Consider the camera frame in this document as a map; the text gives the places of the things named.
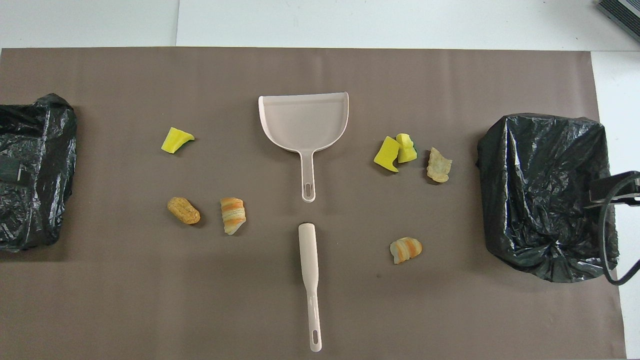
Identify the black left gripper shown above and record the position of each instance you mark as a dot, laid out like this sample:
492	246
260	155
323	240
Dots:
9	170

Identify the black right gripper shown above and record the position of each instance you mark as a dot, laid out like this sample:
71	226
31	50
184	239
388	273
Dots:
620	190

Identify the yellow green sponge wedge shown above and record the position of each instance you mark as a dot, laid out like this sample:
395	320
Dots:
175	141

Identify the brown bread roll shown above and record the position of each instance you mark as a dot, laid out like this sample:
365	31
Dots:
183	210

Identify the small yellow green sponge piece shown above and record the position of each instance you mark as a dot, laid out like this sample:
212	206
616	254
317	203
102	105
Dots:
407	152

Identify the orange striped croissant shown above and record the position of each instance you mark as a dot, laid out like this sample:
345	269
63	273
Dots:
233	215
406	249

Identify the yellow sponge chunk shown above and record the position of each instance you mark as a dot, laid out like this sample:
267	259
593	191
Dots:
386	155

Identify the pink plastic dustpan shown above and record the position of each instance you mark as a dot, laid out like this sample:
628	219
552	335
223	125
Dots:
305	122

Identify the bin lined with black bag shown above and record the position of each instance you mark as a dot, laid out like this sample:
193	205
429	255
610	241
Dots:
40	140
540	175

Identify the dark grey ribbed device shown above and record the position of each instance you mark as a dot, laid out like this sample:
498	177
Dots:
625	12

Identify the brown paper table mat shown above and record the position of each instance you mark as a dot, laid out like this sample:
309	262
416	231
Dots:
150	300

